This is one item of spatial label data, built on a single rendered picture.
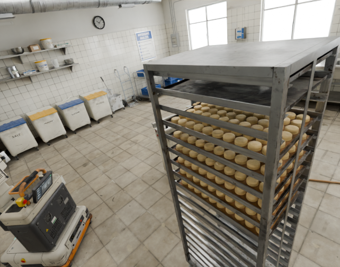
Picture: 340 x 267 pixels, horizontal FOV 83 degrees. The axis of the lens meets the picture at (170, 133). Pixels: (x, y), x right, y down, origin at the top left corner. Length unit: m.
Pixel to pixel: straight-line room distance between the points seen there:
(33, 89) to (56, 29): 1.53
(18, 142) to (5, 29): 2.38
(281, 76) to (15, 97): 5.50
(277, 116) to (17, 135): 4.98
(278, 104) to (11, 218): 2.09
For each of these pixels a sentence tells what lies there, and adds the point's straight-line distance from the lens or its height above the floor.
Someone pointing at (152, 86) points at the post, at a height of 1.71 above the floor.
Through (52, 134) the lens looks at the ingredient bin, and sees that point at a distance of 5.31.
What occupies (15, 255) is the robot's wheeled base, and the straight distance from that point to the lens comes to 2.68.
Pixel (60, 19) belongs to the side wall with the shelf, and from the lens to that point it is 5.97.
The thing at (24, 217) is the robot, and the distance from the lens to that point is 2.12.
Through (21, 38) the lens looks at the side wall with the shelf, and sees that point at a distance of 5.72.
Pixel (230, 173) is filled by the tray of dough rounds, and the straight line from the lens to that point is 0.94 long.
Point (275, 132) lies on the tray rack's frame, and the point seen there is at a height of 1.63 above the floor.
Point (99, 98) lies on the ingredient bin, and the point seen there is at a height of 0.65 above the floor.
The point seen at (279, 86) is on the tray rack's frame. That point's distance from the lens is 0.58.
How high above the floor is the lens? 1.95
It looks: 28 degrees down
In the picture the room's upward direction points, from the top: 11 degrees counter-clockwise
